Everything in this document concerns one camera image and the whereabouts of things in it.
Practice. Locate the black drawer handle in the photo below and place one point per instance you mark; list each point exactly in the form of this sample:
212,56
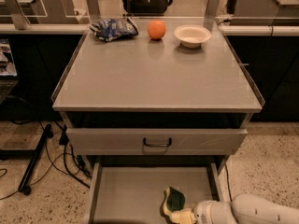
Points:
147,143

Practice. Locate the grey upper drawer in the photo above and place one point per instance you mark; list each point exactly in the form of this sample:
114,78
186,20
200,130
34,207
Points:
89,141

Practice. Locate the orange fruit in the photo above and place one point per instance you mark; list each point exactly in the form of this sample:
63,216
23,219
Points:
156,29

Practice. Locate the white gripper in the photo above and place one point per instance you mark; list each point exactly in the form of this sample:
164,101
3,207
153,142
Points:
207,211

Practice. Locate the grey drawer cabinet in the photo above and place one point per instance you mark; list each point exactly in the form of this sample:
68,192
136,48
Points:
138,83

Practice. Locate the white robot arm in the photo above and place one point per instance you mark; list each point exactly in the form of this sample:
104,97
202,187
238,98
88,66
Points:
242,209

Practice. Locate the white bowl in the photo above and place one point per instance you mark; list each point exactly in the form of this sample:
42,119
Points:
192,36

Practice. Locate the open grey middle drawer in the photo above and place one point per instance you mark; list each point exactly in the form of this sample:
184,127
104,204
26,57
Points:
130,189

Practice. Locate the green and yellow sponge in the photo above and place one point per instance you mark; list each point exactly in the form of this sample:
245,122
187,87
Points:
174,201

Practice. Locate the black stand leg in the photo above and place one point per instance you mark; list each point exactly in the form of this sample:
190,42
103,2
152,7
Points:
24,186

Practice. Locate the grey metal post right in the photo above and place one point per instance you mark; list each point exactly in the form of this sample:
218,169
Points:
210,14

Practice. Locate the blue chip bag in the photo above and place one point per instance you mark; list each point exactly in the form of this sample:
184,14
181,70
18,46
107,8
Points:
108,30

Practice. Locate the grey metal post far left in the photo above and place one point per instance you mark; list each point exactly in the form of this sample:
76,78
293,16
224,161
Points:
19,20

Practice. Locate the laptop computer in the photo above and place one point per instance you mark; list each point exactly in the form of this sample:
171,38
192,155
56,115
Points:
8,71

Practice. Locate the grey metal post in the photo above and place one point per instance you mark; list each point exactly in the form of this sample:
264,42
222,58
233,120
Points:
93,10
19,20
210,14

